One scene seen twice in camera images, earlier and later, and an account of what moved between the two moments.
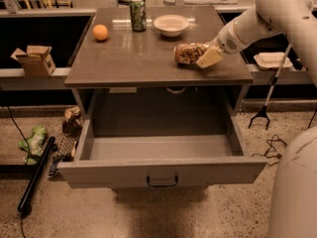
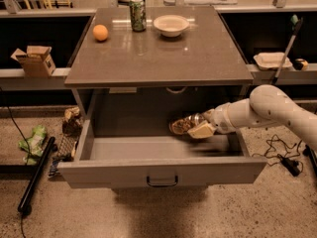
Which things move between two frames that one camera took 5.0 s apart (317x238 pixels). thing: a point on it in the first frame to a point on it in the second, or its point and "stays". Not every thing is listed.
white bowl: x=170 y=25 stays
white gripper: x=225 y=41 to x=220 y=118
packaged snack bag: x=188 y=53 to x=180 y=126
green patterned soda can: x=138 y=14 stays
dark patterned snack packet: x=65 y=153 stays
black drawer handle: x=161 y=184 stays
